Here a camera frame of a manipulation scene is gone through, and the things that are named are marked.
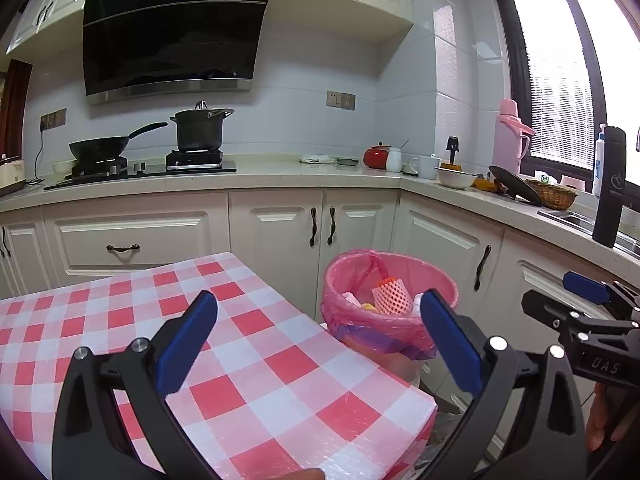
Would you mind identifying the black power cable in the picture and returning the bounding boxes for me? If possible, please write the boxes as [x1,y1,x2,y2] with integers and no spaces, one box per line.
[25,130,46,185]

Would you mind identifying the pink thermos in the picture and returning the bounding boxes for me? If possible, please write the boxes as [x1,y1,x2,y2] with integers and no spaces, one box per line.
[492,98,536,176]

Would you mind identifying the person's left hand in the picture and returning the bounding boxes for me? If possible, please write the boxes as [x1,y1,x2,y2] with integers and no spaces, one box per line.
[272,467,326,480]

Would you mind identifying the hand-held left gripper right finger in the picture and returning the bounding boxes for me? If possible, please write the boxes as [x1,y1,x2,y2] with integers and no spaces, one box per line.
[420,288,588,480]

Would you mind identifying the white lower cabinets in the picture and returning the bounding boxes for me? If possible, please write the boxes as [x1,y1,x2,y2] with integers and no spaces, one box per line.
[0,187,640,461]

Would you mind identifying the white bowl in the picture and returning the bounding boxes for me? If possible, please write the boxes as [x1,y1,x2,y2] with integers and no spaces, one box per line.
[434,166,478,191]

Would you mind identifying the wooden glass sliding door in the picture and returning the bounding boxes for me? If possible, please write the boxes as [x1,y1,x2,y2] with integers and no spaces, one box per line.
[0,57,33,161]

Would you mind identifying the white stone countertop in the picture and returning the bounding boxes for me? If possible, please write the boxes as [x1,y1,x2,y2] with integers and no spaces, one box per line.
[0,152,640,261]

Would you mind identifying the wall switch panel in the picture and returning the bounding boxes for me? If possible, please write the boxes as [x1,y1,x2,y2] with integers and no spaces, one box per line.
[326,90,357,111]

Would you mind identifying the dark framed window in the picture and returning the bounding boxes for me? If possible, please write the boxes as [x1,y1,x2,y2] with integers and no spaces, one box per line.
[487,0,640,191]

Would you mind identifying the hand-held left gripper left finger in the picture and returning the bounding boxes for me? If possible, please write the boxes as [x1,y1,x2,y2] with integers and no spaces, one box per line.
[51,289,221,480]

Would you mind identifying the wicker basket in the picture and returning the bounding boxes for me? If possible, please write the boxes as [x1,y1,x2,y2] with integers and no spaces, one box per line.
[525,178,579,211]

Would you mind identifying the black bottle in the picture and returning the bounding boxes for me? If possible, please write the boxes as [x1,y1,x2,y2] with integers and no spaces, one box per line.
[591,125,627,248]

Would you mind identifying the black stock pot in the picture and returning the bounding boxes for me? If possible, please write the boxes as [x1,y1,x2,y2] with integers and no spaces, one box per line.
[170,101,236,152]

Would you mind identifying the black pan lid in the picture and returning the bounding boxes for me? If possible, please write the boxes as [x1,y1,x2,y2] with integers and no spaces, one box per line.
[488,165,543,207]

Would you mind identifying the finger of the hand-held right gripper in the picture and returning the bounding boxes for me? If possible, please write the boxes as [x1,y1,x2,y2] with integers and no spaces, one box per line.
[561,270,640,319]
[521,288,640,349]

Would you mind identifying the black range hood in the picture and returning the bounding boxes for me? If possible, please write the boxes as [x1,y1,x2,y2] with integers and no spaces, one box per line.
[82,0,278,106]

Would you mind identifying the white mug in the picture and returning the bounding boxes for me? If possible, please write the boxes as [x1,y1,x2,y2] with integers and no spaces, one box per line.
[409,155,442,181]

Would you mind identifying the pink bagged trash bin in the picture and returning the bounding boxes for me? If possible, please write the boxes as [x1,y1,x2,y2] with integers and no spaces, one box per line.
[321,249,458,391]

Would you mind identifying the person's right hand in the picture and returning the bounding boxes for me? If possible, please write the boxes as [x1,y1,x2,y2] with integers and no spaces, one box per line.
[585,384,619,454]

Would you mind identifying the small pink foam fruit net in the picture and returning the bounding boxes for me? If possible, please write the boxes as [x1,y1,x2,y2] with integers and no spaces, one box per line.
[372,277,407,317]

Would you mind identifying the white rice cooker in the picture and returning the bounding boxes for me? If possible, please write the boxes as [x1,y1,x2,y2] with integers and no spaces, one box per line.
[0,154,27,197]

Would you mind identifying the wall power outlet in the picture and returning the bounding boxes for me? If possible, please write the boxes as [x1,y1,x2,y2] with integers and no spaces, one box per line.
[40,108,67,132]

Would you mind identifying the white blue bottle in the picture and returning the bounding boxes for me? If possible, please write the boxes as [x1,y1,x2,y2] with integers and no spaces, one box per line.
[592,123,608,198]

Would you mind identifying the red checkered tablecloth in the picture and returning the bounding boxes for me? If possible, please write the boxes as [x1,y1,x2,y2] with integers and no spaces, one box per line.
[0,251,438,480]

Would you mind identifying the steel sink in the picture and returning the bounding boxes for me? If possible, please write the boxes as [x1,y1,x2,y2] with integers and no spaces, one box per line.
[537,208,640,261]

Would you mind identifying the black gas stove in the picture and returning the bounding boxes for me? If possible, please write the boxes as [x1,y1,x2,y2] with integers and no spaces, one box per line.
[44,149,237,191]

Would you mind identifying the black wok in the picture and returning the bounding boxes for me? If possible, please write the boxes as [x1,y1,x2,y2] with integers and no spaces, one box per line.
[68,121,169,161]

